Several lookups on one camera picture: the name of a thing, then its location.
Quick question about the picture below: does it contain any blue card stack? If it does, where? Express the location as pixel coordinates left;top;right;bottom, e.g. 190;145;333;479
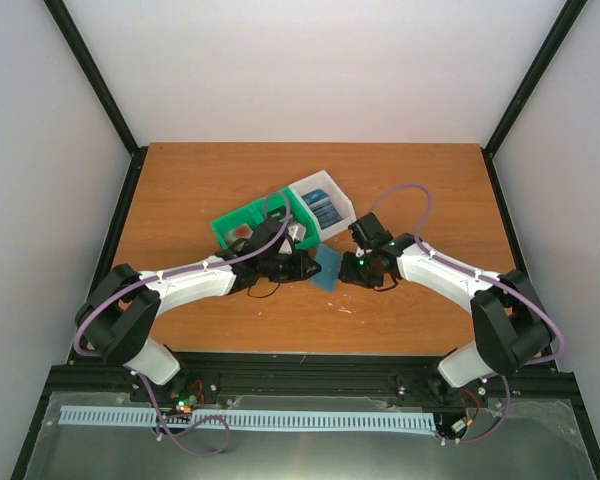
301;189;342;230

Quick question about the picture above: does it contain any teal card holder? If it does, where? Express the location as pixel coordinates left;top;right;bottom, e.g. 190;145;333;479
309;243;341;293

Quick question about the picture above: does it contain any black frame post right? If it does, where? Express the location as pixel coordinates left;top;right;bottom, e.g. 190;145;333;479
482;0;590;155

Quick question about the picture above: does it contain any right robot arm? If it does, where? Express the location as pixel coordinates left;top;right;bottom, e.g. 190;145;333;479
339;232;565;389

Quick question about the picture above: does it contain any small electronics board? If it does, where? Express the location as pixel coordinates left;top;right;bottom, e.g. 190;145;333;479
173;391;205;415

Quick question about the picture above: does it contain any black frame post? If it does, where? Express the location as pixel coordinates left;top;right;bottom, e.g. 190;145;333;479
482;0;590;155
42;0;149;157

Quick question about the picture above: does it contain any light blue cable duct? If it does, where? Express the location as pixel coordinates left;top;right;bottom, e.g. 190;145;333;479
57;406;436;436

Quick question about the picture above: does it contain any red white card stack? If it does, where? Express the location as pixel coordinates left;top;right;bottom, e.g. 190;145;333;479
223;223;253;245

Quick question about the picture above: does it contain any metal base plate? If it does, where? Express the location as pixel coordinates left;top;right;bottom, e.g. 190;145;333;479
25;394;595;479

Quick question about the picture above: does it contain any green bin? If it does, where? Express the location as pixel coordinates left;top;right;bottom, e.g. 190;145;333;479
253;187;320;250
210;201;264;249

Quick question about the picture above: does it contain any white bin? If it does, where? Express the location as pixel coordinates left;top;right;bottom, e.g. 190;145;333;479
289;170;357;241

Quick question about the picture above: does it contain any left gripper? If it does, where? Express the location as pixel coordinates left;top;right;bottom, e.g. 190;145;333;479
260;249;321;284

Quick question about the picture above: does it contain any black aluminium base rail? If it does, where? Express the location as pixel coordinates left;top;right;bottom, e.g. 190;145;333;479
11;352;600;479

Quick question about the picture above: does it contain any black card stack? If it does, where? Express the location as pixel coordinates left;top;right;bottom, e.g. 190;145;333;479
267;206;287;222

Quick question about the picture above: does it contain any black frame post left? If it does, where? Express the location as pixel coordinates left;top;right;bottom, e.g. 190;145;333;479
42;0;149;157

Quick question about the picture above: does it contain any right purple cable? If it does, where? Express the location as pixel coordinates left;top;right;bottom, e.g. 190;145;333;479
349;182;567;446

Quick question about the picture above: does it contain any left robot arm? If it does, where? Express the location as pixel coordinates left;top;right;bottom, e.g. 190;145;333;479
75;219;321;403

